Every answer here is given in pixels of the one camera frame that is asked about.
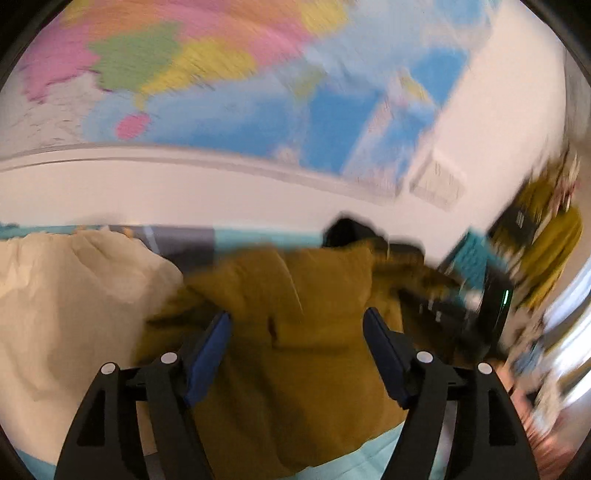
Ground left white wall socket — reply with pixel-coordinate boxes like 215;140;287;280
410;149;467;211

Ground olive hanging clothes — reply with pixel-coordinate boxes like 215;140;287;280
488;155;583;313

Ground black garment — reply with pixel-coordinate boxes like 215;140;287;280
322;215;425;264

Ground top teal plastic basket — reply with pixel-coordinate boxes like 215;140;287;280
440;229;514;301

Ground mustard brown jacket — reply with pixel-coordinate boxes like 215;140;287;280
131;241;463;480

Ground colourful wall map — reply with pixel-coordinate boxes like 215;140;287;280
1;1;498;196

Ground cream folded garment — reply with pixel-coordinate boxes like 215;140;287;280
1;229;182;464

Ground teal grey patterned bedsheet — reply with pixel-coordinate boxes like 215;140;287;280
0;223;445;480

